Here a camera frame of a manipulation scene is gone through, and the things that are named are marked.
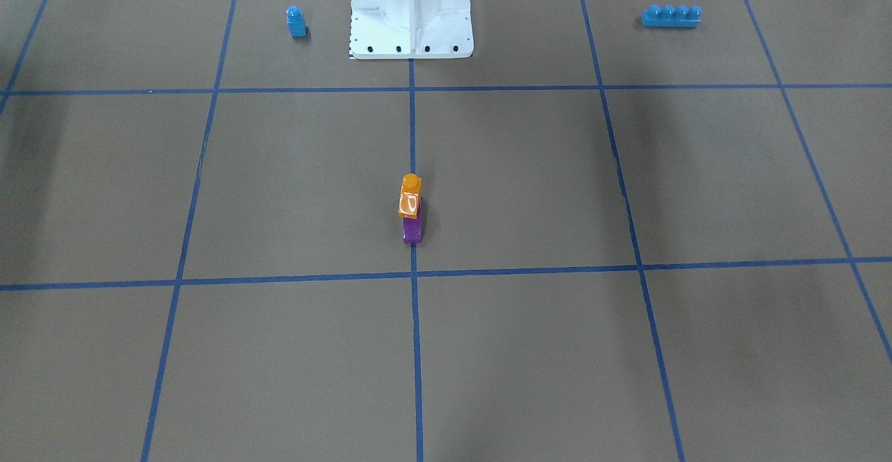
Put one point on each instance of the white camera stand pole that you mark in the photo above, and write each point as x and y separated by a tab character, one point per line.
410	29

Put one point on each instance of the small blue block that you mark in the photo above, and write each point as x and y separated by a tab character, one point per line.
295	22

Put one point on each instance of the orange trapezoid block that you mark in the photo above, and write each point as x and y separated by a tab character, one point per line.
410	196

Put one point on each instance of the purple trapezoid block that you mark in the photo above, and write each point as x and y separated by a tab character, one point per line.
412	230

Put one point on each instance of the long blue block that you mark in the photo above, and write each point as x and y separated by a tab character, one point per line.
669	16

